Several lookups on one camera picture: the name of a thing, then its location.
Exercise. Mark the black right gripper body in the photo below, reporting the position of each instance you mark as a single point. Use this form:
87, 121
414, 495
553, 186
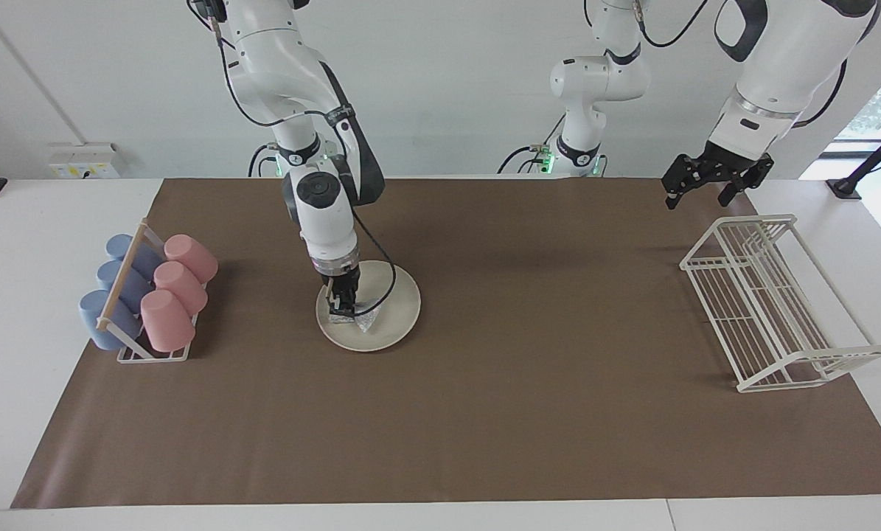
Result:
340, 280

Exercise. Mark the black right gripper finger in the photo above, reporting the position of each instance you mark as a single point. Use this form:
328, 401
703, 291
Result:
350, 302
334, 304

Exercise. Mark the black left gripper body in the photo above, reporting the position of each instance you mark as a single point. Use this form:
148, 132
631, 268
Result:
720, 164

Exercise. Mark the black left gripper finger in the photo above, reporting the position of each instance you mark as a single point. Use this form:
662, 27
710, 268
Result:
742, 184
677, 184

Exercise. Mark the silver mesh sponge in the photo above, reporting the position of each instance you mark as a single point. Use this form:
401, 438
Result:
370, 317

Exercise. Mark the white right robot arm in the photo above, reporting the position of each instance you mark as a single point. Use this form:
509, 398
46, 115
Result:
322, 214

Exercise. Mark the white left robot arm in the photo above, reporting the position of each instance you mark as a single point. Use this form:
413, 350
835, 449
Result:
779, 59

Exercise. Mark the cream round plate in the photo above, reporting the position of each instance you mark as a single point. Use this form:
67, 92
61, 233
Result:
399, 306

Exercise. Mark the pink plastic cup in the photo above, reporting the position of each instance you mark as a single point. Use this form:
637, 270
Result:
180, 286
192, 256
166, 322

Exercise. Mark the brown table mat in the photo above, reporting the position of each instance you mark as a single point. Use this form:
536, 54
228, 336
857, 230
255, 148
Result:
484, 413

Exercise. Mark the cup rack with wooden bar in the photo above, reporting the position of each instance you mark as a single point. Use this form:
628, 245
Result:
119, 284

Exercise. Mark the blue plastic cup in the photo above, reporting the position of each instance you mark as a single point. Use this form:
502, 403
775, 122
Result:
99, 318
124, 247
116, 276

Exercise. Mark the white wall socket box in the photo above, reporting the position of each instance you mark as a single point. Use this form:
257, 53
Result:
85, 161

